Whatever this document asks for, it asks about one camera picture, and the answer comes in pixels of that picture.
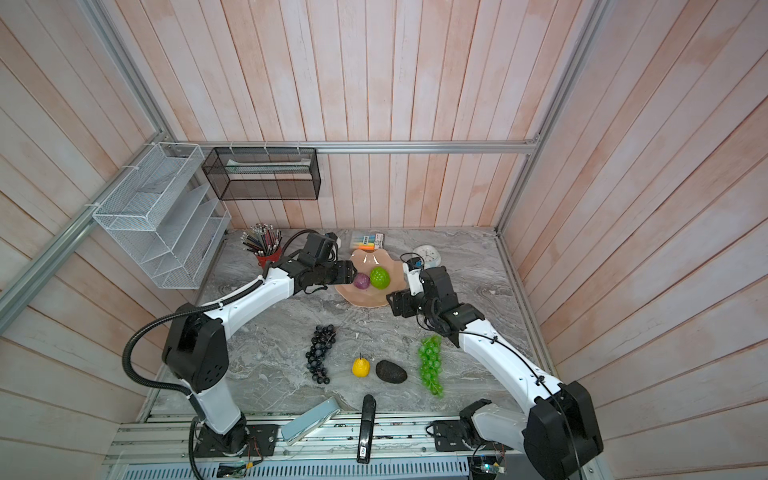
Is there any red pencil bucket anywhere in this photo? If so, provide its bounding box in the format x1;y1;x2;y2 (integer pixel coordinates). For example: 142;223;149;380
255;246;282;268

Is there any dark fake avocado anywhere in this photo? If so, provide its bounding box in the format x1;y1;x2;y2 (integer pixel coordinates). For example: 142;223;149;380
375;360;408;384

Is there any aluminium front rail frame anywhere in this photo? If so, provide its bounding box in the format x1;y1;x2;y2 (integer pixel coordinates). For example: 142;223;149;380
104;378;522;465

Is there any yellow fake lemon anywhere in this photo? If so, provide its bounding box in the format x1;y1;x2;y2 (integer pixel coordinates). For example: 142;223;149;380
352;356;371;378

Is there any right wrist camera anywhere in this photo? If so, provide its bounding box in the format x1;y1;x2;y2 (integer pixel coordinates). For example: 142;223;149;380
400;252;425;296

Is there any white and blue clock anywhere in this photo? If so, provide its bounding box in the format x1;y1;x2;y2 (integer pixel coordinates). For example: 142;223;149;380
414;245;442;269

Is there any purple fake fruit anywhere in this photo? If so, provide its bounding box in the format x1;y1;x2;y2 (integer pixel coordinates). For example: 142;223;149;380
353;273;371;290

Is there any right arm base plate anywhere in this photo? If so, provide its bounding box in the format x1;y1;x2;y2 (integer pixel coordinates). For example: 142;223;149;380
425;419;481;452

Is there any black stapler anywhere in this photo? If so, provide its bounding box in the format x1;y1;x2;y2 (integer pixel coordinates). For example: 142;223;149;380
356;394;376;464

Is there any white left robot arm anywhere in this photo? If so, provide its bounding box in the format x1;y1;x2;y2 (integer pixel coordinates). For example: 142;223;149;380
162;230;357;456

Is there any light blue flat case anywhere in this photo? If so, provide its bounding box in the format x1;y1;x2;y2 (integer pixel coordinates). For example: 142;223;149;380
280;397;340;445

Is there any black corrugated cable conduit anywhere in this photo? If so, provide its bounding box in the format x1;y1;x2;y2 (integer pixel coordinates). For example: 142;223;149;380
121;227;322;397

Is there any highlighter marker pack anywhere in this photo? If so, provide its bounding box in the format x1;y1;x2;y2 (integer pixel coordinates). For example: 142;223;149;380
350;232;385;252

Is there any black mesh wall basket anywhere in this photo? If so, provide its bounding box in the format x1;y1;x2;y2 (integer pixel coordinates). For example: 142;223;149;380
202;146;322;201

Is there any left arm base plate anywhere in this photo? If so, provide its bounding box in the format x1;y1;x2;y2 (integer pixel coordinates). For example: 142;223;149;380
192;424;279;459

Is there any green fake grape bunch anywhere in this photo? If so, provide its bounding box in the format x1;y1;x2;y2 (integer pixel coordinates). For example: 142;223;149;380
418;335;444;398

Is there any green bumpy fake fruit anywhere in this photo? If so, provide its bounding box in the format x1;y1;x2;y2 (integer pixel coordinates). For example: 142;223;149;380
369;266;391;290

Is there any black fake grape bunch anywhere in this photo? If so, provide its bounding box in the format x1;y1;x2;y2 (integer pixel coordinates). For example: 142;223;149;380
305;324;336;385

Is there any peach scalloped fruit bowl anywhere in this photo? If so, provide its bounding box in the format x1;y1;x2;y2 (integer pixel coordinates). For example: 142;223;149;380
336;249;408;308

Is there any white wire mesh shelf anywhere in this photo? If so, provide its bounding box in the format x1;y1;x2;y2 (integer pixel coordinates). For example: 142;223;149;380
94;143;231;290

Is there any bundle of coloured pencils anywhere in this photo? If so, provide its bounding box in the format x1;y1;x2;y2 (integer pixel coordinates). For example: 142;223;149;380
241;223;282;257

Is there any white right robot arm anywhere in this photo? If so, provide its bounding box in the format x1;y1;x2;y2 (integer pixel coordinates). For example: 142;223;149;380
387;265;604;479

